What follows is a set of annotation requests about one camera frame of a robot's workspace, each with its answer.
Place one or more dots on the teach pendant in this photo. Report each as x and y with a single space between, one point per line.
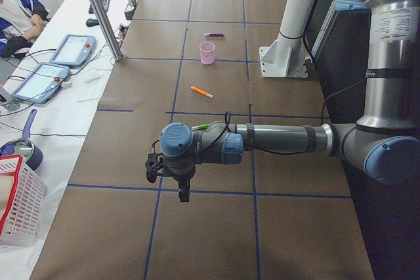
42 83
74 50

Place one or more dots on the aluminium frame post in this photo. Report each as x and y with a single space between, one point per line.
106 28

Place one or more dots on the near teach pendant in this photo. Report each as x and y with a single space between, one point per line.
42 83

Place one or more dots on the black computer mouse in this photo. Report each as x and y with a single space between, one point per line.
91 22

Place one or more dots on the blue saucepan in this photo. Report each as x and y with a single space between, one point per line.
23 146

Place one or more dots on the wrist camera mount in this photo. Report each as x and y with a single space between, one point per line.
154 164

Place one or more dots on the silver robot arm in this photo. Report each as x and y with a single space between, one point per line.
381 143

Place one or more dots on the white plastic basket red rim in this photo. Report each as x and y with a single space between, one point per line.
22 192

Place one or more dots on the purple highlighter pen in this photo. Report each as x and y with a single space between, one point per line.
214 34

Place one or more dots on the green highlighter pen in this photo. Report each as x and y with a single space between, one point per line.
200 127

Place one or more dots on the seated person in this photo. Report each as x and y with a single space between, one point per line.
22 22

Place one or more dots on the far teach pendant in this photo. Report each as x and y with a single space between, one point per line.
74 50

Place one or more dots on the pink mesh pen holder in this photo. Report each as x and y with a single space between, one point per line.
207 52

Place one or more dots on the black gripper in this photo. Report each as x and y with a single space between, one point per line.
181 179

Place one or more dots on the orange highlighter pen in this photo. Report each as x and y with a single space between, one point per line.
201 92

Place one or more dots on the white pedestal column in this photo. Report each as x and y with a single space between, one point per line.
285 57

